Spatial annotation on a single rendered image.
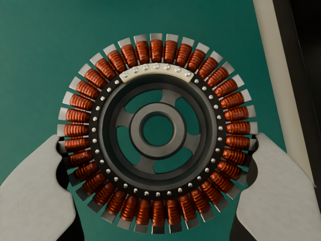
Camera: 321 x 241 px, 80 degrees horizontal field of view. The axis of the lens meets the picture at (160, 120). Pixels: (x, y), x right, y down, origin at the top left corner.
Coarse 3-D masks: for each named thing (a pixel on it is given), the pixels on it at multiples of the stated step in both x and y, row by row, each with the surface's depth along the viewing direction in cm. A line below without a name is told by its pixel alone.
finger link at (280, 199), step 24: (264, 144) 10; (264, 168) 9; (288, 168) 9; (264, 192) 7; (288, 192) 7; (312, 192) 7; (240, 216) 7; (264, 216) 7; (288, 216) 7; (312, 216) 7; (240, 240) 7; (264, 240) 6; (288, 240) 6; (312, 240) 6
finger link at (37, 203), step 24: (48, 144) 10; (24, 168) 9; (48, 168) 9; (0, 192) 8; (24, 192) 8; (48, 192) 8; (0, 216) 7; (24, 216) 7; (48, 216) 7; (72, 216) 7; (0, 240) 6; (24, 240) 6; (48, 240) 6; (72, 240) 7
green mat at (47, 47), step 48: (0, 0) 20; (48, 0) 20; (96, 0) 20; (144, 0) 20; (192, 0) 20; (240, 0) 20; (0, 48) 20; (48, 48) 20; (96, 48) 20; (240, 48) 20; (0, 96) 20; (48, 96) 20; (144, 96) 19; (0, 144) 19; (240, 192) 19; (96, 240) 19; (144, 240) 19; (192, 240) 19
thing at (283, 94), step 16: (256, 0) 20; (256, 16) 20; (272, 16) 20; (272, 32) 20; (272, 48) 20; (272, 64) 20; (272, 80) 20; (288, 80) 20; (288, 96) 20; (288, 112) 20; (288, 128) 20; (288, 144) 19; (304, 144) 19; (304, 160) 19
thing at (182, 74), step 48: (144, 48) 11; (192, 48) 11; (96, 96) 11; (192, 96) 12; (240, 96) 10; (96, 144) 11; (144, 144) 11; (192, 144) 13; (240, 144) 10; (96, 192) 11; (144, 192) 10; (192, 192) 10
